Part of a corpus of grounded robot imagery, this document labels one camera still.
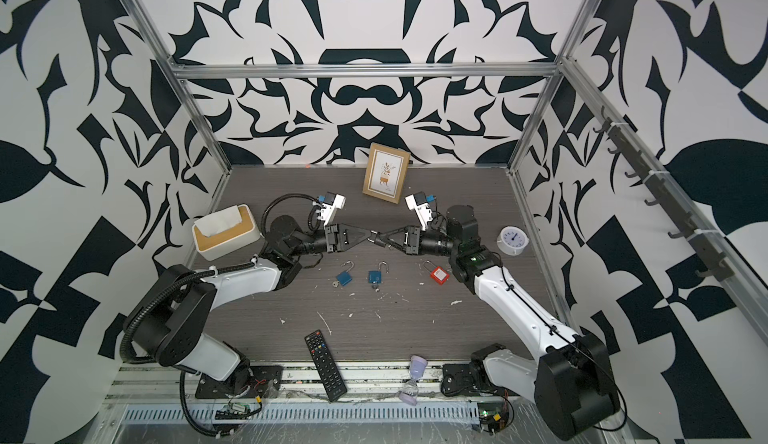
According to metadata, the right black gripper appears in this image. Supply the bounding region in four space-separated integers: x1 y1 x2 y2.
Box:
383 227 463 261

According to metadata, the red padlock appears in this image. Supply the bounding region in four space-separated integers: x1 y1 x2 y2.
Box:
422 260 450 285

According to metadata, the small black padlock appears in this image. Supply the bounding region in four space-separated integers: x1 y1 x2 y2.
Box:
368 231 387 247

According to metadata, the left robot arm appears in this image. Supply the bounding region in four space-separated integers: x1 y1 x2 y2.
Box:
119 215 375 382

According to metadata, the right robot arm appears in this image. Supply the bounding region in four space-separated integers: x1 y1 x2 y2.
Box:
370 205 628 441

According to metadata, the small blue padlock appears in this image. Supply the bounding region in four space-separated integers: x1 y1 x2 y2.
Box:
368 261 389 292

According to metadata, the large blue padlock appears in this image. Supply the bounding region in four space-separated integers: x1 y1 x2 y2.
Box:
333 260 355 287

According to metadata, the white alarm clock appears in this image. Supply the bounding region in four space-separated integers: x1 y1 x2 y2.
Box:
496 225 530 256

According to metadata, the purple hourglass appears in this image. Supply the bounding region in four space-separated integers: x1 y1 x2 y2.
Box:
397 355 428 406

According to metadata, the white tissue box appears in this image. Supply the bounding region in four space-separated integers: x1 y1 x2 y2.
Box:
192 204 262 261

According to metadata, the black remote control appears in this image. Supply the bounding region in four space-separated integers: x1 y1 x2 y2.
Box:
304 330 347 402

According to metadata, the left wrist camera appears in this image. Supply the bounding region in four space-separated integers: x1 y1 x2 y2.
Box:
309 192 346 229

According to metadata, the wooden picture frame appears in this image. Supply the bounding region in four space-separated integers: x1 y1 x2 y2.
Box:
363 143 411 204

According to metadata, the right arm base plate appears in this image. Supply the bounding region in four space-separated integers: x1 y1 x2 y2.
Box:
440 362 517 397

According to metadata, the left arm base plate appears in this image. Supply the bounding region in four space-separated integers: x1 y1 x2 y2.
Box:
195 365 283 399

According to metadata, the black wall hook rail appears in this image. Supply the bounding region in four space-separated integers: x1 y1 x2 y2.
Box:
595 116 736 282

